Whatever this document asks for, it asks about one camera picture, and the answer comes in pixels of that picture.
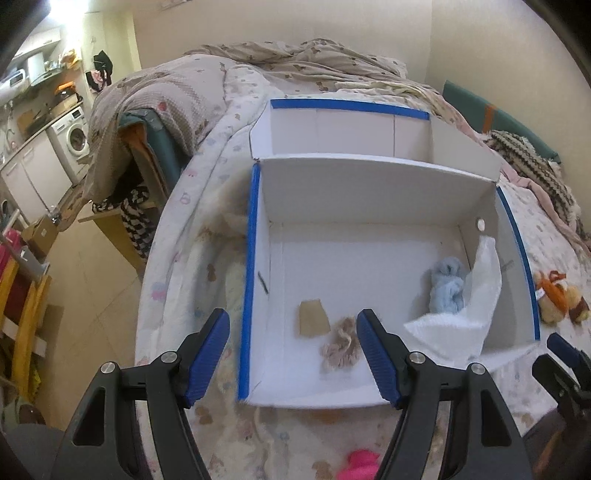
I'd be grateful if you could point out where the white paper towel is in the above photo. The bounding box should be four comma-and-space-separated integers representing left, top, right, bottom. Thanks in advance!
405, 235, 502, 366

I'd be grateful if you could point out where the pink fluffy soft object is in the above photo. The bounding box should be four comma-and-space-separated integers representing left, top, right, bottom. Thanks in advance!
335, 449, 380, 480

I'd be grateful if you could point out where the beige lace scrunchie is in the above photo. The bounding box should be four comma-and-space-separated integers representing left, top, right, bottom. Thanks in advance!
321, 317, 362, 371

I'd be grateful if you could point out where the beige rubbery soft piece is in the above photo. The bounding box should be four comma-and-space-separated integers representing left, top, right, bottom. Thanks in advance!
298, 299, 331, 338

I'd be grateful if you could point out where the brown orange plush toy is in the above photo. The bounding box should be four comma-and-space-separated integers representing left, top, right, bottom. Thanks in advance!
533, 270, 590, 325

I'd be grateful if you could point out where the yellow wooden chair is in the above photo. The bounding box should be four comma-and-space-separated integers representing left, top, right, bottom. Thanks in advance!
1, 234, 52, 401

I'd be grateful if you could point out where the white patterned bed quilt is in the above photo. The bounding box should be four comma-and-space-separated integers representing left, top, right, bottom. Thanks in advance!
133, 59, 591, 480

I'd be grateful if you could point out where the small cardboard box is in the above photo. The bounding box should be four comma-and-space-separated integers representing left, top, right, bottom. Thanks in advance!
21, 215, 58, 259

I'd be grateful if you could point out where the wooden side table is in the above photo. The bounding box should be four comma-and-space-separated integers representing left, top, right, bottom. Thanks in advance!
77, 208, 146, 277

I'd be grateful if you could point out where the striped crochet blanket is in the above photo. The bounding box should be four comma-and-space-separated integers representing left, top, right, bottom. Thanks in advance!
484, 130, 584, 235

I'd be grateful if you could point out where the black white zigzag cloth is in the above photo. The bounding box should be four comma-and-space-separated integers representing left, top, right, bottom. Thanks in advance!
92, 184, 156, 261

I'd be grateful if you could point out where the teal cushion orange stripe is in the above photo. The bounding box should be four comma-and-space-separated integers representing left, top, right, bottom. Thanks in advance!
443, 80, 562, 164

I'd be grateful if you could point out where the white cardboard box blue trim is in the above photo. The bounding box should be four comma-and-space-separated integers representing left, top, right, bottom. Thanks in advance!
238, 98, 540, 409

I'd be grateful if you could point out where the white washing machine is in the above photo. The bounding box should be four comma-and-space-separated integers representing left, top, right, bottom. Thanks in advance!
47, 106, 90, 185

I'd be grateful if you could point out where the beige knitted blanket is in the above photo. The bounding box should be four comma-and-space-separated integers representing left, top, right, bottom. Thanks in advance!
82, 38, 471, 203

